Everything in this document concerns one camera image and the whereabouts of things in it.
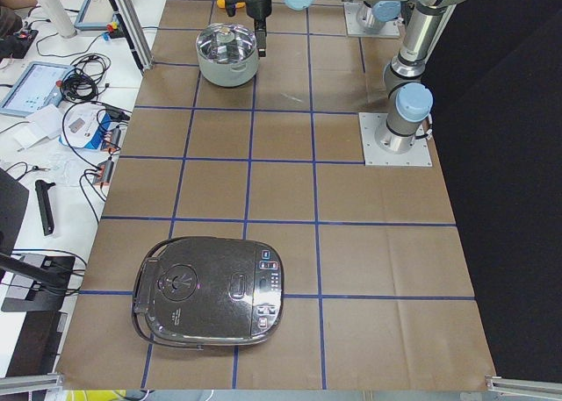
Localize glass pot lid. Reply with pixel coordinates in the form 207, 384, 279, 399
196, 23, 257, 64

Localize grey-green cooking pot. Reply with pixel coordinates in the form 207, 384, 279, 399
198, 46, 259, 88

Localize teach pendant tablet far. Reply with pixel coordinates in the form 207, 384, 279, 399
74, 0, 117, 31

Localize teach pendant tablet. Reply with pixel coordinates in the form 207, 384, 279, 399
1, 61, 73, 118
74, 0, 117, 31

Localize white disc with blue box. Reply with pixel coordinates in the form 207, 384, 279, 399
59, 104, 112, 150

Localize small grey adapter box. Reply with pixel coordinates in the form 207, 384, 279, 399
92, 159, 115, 188

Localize teach pendant tablet near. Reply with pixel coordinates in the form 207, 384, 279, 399
1, 61, 73, 118

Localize white paper sheets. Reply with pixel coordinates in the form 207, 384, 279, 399
14, 104, 63, 149

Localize black bar tool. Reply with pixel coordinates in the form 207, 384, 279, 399
35, 180, 55, 236

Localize dark brown rice cooker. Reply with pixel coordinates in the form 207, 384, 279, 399
131, 236, 284, 349

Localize brown paper table mat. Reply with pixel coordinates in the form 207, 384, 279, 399
58, 0, 494, 390

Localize black monitor stand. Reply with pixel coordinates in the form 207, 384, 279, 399
1, 170, 75, 312

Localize aluminium frame post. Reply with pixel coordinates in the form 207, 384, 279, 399
113, 0, 154, 72

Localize tangled black cables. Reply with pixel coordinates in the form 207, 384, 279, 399
59, 54, 111, 102

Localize white cylinder post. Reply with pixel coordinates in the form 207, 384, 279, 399
37, 0, 76, 39

